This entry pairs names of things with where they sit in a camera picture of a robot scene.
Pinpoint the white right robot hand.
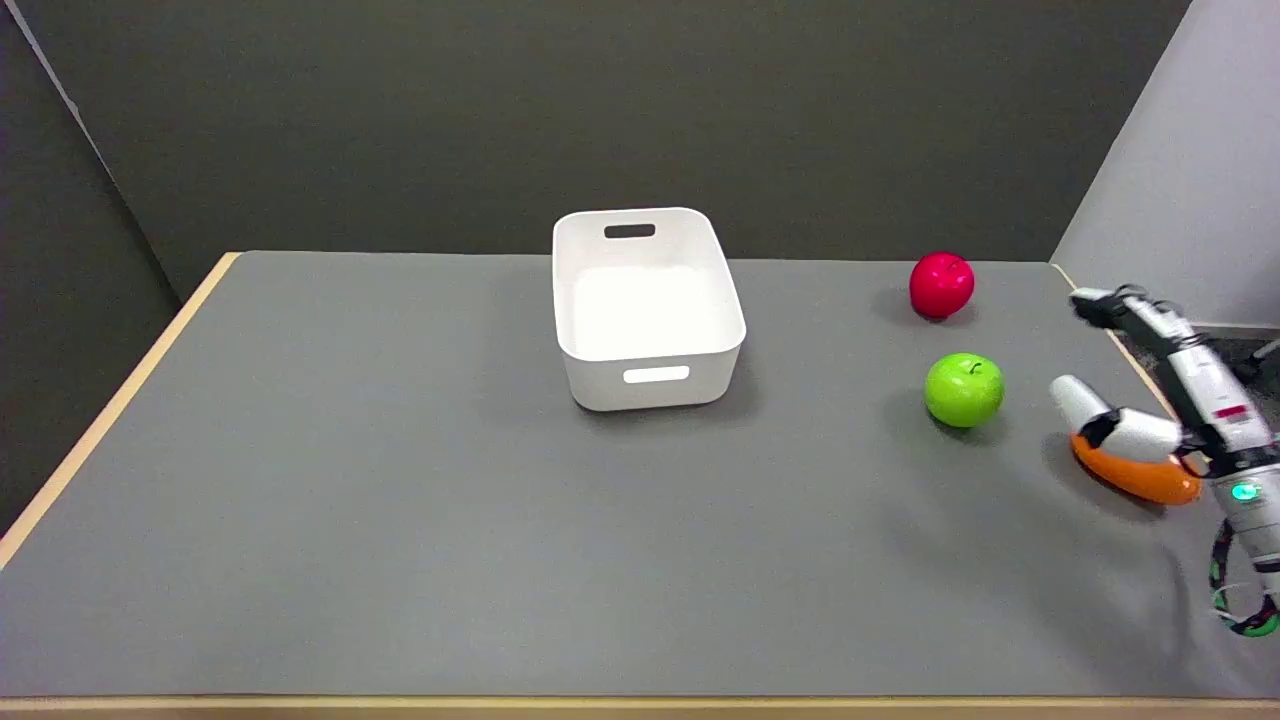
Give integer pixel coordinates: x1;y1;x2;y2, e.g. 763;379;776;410
1049;285;1280;479

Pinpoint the green apple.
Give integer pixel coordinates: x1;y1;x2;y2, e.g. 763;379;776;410
924;353;1005;430

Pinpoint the red apple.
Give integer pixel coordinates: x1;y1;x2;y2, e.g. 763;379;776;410
909;252;976;321

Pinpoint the orange carrot-shaped toy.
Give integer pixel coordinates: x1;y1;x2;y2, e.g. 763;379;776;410
1070;434;1202;505

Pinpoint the white plastic storage bin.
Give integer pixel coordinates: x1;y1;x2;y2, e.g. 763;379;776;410
552;207;748;413

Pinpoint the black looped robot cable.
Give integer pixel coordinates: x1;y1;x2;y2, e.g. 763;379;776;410
1208;520;1280;638

